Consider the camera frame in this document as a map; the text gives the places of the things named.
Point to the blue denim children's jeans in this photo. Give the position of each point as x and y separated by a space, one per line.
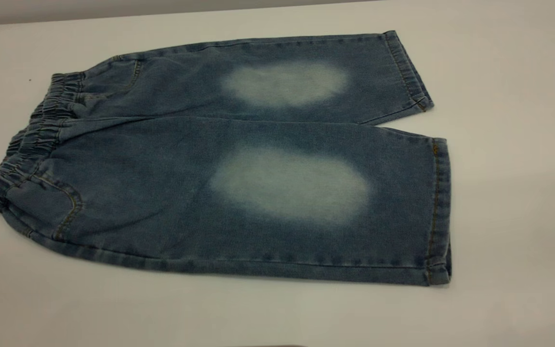
162 168

